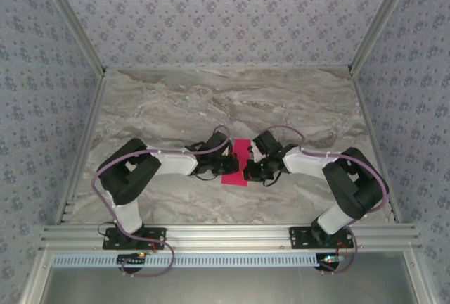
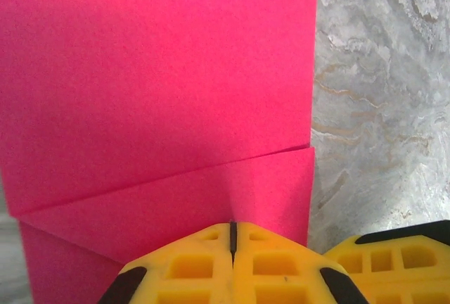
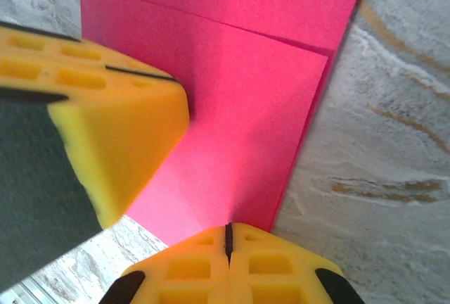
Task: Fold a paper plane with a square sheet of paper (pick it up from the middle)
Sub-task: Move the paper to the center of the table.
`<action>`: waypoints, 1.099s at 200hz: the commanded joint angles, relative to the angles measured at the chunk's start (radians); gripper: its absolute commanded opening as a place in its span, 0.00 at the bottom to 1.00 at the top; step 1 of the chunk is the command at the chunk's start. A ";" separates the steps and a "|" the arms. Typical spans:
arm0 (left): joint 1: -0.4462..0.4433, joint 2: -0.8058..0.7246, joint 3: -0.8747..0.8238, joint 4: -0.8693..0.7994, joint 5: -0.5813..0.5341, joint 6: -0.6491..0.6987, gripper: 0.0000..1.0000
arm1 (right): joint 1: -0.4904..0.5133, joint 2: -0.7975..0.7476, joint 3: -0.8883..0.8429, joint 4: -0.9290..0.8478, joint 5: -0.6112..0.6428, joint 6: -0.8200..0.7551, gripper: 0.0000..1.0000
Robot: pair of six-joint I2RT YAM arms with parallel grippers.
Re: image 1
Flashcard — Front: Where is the pink square paper sheet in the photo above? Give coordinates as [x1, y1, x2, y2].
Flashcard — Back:
[220, 138, 251, 187]

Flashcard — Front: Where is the small black circuit board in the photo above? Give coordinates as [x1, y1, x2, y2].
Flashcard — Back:
[318, 253, 345, 270]
[117, 253, 147, 267]

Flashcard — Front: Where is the grey metal panel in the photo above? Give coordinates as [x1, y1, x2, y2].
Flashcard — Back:
[20, 251, 433, 304]

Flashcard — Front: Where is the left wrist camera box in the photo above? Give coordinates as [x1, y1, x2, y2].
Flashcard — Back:
[205, 131, 230, 157]

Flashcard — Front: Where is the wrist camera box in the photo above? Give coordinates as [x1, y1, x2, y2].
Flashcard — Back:
[251, 130, 284, 157]
[205, 131, 230, 157]

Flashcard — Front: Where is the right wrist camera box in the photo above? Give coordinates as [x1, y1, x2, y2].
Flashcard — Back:
[251, 130, 284, 157]

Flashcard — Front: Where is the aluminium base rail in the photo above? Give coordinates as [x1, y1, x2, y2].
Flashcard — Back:
[40, 223, 423, 251]

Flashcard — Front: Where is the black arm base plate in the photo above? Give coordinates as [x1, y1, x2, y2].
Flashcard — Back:
[288, 225, 354, 251]
[102, 227, 167, 251]

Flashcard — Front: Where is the slotted grey cable duct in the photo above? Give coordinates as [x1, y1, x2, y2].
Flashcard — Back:
[51, 253, 317, 269]

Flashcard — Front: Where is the aluminium side rail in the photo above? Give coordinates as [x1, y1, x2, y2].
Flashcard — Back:
[349, 68, 404, 224]
[54, 71, 108, 226]

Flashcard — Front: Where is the black base cable loop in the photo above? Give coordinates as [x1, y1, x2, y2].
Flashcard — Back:
[97, 222, 119, 240]

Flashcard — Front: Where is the aluminium frame post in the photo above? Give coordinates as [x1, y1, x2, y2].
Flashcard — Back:
[34, 0, 108, 76]
[347, 0, 419, 72]

